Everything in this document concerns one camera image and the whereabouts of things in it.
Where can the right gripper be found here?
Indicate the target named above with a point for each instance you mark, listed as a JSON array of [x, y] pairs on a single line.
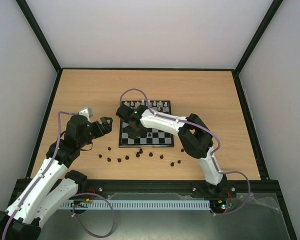
[[135, 131]]

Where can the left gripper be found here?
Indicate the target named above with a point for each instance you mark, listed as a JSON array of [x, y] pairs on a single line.
[[107, 128]]

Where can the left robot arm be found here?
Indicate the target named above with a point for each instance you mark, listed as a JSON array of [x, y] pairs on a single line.
[[54, 183]]

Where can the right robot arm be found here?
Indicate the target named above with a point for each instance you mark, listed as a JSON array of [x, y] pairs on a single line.
[[196, 139]]

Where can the black white chessboard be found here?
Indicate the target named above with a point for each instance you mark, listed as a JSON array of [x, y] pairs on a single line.
[[160, 135]]

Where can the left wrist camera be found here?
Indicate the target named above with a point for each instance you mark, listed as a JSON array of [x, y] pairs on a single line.
[[86, 111]]

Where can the grey slotted cable duct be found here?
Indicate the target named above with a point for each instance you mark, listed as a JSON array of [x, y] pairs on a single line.
[[197, 205]]

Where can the black aluminium frame rail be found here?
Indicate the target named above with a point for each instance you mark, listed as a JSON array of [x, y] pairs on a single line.
[[194, 188]]

